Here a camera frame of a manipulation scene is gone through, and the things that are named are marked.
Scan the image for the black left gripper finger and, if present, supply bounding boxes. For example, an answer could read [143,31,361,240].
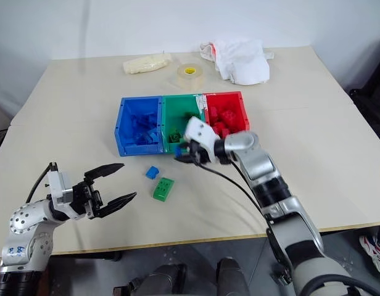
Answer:
[83,163,126,186]
[94,192,138,220]

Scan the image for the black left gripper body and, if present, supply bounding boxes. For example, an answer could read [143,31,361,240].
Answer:
[71,179,104,220]

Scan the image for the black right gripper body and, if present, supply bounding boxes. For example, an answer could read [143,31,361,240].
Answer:
[185,139,210,165]

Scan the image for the green block with black mark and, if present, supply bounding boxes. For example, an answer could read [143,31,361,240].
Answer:
[167,130,184,144]

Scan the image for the blue studded block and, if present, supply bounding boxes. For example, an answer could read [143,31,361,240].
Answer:
[145,165,161,181]

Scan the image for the green studded block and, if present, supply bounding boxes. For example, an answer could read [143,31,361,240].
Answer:
[151,177,176,203]

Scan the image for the green plastic bin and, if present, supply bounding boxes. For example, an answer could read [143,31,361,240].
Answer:
[161,93,210,154]

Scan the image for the white tape strip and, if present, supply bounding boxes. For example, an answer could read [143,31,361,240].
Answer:
[194,93,210,112]

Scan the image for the blue plastic bin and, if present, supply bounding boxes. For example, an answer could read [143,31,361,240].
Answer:
[113,95,165,157]

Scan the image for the red plastic bin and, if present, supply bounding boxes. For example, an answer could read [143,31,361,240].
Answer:
[202,91,250,137]

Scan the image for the clear tape roll yellow core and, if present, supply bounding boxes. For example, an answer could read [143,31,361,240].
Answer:
[176,62,207,91]

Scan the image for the dark rounded shape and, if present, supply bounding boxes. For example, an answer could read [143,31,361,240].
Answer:
[112,263,188,296]
[215,256,250,296]

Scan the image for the clear bag of white pieces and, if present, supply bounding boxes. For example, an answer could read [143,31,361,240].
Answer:
[122,52,173,75]

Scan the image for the crumpled white cloth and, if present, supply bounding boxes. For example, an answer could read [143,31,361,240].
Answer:
[199,38,275,86]

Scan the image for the black chair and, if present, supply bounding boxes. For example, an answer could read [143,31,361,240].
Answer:
[348,36,380,146]

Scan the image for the white patterned sneaker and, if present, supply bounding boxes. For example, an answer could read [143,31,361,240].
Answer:
[358,232,380,280]

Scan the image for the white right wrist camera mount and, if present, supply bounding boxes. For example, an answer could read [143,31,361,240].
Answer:
[183,116,221,163]

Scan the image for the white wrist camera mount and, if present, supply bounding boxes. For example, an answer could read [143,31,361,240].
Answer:
[183,116,221,163]
[46,171,86,220]

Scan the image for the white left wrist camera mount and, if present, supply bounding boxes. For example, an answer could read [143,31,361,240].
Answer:
[46,171,86,220]

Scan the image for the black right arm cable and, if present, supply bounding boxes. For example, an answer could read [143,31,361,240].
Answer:
[194,161,294,283]

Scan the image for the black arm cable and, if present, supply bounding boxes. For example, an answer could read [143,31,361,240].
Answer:
[25,161,60,204]
[194,161,294,283]

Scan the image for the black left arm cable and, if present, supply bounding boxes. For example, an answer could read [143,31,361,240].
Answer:
[25,161,60,204]

